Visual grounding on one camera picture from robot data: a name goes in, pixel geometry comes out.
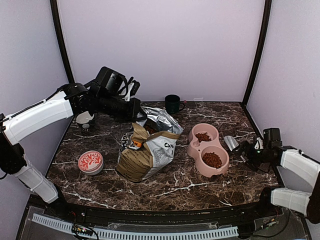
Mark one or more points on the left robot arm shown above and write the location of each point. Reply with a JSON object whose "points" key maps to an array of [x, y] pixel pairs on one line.
{"points": [[110, 93]]}

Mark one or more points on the black frame post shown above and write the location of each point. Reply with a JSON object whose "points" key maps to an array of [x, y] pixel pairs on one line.
{"points": [[60, 40], [259, 51]]}

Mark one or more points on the white and dark ceramic bowl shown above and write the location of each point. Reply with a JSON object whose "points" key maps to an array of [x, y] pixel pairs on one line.
{"points": [[85, 120]]}

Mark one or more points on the right black frame post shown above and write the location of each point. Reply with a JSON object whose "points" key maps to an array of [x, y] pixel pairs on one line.
{"points": [[259, 51]]}

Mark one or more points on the kibble inside bag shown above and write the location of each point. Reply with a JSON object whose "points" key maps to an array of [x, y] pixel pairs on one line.
{"points": [[149, 129]]}

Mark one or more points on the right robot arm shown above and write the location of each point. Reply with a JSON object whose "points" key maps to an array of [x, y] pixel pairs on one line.
{"points": [[270, 149]]}

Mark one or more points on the black mug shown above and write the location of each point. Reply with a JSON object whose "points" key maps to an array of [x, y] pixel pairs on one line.
{"points": [[173, 104]]}

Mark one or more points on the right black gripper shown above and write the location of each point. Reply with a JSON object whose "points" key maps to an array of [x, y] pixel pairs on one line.
{"points": [[252, 165]]}

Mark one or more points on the pet food bag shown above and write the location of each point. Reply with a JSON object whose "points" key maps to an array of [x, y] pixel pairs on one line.
{"points": [[142, 155]]}

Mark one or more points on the brown kibble in bowl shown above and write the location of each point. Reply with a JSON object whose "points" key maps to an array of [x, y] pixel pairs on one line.
{"points": [[203, 137]]}

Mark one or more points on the metal scoop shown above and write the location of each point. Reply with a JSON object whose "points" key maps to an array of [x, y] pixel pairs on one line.
{"points": [[231, 142]]}

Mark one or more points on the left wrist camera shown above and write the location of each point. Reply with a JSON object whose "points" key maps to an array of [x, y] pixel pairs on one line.
{"points": [[130, 89]]}

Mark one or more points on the white slotted cable duct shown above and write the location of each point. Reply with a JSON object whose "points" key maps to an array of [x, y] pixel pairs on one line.
{"points": [[117, 231]]}

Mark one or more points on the left black frame post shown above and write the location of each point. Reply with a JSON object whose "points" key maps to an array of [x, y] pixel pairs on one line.
{"points": [[60, 40]]}

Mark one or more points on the red patterned round tin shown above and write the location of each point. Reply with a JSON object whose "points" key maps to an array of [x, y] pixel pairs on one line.
{"points": [[91, 162]]}

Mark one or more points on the pink double pet bowl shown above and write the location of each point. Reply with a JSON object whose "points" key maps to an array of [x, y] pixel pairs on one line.
{"points": [[197, 150]]}

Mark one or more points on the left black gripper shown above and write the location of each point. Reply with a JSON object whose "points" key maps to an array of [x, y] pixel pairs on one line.
{"points": [[131, 115]]}

